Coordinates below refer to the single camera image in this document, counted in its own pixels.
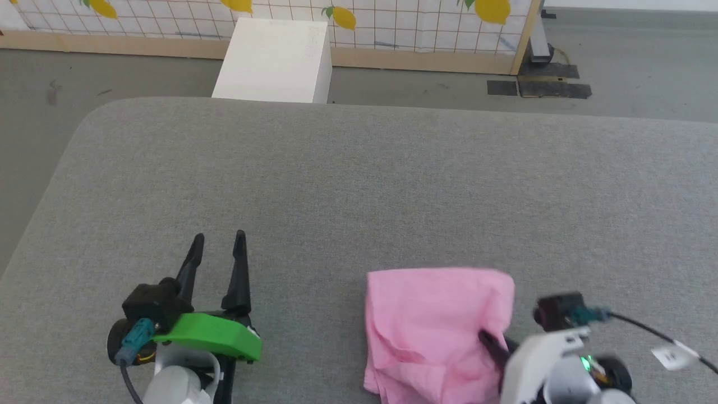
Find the grey metal screen support leg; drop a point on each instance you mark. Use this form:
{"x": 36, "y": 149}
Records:
{"x": 539, "y": 39}

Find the small black tape patch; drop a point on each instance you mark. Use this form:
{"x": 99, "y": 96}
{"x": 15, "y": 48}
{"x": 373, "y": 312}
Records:
{"x": 502, "y": 88}

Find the pink cloth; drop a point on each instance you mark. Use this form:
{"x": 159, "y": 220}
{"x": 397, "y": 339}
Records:
{"x": 426, "y": 331}

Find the long black tape patch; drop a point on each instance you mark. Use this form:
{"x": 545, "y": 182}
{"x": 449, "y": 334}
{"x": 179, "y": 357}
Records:
{"x": 555, "y": 90}

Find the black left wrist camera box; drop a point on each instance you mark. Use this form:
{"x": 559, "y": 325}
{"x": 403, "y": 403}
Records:
{"x": 154, "y": 303}

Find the grey fabric sofa cushion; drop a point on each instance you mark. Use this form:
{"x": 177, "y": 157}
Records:
{"x": 359, "y": 191}

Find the white rectangular box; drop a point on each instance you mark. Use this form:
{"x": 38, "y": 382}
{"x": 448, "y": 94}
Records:
{"x": 275, "y": 62}

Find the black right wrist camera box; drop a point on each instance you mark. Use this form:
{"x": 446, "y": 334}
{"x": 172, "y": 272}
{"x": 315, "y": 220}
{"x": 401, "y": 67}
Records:
{"x": 555, "y": 311}

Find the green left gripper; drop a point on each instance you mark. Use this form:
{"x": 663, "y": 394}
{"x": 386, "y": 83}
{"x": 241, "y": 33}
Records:
{"x": 213, "y": 335}

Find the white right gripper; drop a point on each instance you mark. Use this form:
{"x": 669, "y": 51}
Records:
{"x": 527, "y": 365}

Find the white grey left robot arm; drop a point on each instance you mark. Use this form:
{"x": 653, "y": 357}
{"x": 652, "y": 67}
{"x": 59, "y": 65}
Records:
{"x": 174, "y": 381}

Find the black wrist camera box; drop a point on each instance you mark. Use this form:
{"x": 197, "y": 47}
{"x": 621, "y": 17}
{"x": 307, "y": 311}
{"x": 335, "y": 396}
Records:
{"x": 154, "y": 303}
{"x": 555, "y": 311}

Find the lemon print partition screen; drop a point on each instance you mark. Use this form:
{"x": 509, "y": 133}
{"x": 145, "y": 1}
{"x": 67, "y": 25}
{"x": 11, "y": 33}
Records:
{"x": 404, "y": 28}

